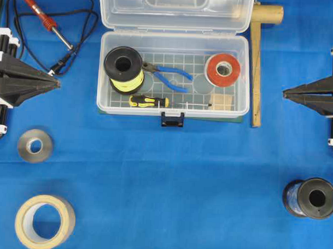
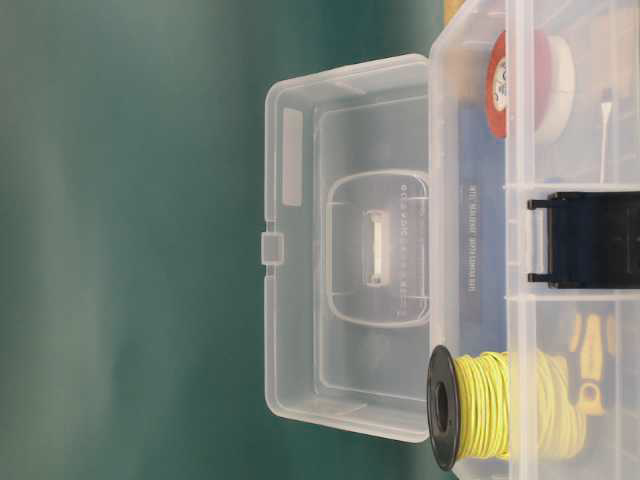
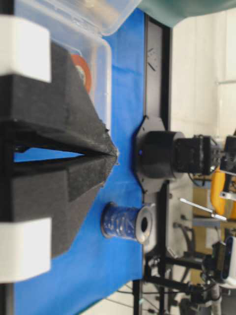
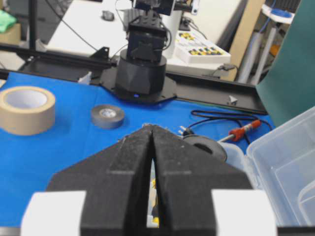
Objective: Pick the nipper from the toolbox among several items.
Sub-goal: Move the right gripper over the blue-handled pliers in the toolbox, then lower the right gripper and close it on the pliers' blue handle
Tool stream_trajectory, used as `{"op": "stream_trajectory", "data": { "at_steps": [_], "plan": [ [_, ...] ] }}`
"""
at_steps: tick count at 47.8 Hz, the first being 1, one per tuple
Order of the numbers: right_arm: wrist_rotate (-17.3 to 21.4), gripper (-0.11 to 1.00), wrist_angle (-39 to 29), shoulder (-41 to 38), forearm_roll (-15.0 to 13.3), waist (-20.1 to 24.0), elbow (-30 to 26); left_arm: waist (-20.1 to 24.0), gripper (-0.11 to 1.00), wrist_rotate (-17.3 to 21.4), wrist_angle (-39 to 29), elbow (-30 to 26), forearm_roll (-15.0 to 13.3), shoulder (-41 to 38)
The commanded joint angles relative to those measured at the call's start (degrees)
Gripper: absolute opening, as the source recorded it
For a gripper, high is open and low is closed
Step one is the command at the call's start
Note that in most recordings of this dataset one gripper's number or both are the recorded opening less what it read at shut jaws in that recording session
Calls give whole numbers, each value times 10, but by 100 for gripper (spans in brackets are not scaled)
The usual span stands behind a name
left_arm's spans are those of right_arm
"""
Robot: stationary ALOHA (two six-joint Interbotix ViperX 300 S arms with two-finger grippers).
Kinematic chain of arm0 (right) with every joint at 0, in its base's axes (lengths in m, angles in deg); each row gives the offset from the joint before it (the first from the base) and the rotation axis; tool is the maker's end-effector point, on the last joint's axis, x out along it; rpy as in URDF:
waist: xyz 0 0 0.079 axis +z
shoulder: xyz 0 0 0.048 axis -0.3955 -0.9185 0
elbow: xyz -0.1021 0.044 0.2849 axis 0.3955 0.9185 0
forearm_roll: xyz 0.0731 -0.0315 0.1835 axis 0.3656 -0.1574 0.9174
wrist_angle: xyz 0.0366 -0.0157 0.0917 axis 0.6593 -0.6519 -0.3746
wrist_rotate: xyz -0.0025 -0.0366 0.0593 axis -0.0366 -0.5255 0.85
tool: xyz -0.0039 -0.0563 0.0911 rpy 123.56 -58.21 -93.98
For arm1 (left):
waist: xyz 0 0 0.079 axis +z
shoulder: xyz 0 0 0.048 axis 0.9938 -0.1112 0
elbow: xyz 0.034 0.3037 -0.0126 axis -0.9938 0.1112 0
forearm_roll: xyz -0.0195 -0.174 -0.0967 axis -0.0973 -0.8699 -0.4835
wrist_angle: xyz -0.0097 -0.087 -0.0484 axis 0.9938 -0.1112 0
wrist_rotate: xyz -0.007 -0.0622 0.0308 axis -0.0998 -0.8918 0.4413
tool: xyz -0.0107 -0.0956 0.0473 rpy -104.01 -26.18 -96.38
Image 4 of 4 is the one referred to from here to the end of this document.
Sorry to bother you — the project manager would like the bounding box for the red handled soldering iron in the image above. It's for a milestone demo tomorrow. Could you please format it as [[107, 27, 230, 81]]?
[[219, 119, 261, 142]]

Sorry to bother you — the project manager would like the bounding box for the dark green board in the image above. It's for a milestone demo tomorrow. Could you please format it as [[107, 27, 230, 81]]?
[[256, 0, 315, 126]]

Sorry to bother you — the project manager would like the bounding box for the grey duct tape roll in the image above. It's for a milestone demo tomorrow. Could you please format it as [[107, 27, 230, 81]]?
[[91, 105, 125, 129]]

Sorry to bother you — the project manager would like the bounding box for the blue table mat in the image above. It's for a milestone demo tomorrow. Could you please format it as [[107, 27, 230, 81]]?
[[0, 70, 278, 228]]

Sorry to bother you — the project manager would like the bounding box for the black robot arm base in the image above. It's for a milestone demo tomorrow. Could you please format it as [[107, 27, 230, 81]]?
[[100, 10, 177, 104]]

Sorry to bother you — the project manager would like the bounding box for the beige packing tape roll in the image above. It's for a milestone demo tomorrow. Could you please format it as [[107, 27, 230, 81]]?
[[0, 86, 56, 136]]

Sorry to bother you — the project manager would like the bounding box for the clear plastic toolbox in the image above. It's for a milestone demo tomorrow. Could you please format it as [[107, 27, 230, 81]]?
[[221, 108, 315, 227]]

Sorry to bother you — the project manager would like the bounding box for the right gripper black foam right finger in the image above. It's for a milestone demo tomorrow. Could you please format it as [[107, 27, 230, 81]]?
[[152, 126, 252, 236]]

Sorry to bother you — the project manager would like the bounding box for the black tape roll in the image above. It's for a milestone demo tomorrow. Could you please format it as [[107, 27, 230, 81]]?
[[183, 135, 227, 162]]

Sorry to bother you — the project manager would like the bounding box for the black aluminium rail frame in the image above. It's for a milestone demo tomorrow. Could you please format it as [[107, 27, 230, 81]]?
[[0, 42, 268, 116]]

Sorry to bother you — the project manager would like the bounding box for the green cloth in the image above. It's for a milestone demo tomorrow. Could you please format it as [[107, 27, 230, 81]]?
[[0, 10, 17, 33]]

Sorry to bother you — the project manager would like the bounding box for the black power cable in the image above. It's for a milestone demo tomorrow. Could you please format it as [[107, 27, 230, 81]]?
[[177, 110, 274, 145]]

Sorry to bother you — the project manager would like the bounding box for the yellow black tool in toolbox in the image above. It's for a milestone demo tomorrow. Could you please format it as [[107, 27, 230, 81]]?
[[147, 160, 159, 228]]

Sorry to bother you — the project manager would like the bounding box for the right gripper black foam left finger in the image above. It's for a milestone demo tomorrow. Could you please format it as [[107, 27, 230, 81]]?
[[46, 129, 152, 236]]

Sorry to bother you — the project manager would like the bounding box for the white parts box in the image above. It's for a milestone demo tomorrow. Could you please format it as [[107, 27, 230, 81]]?
[[167, 31, 231, 75]]

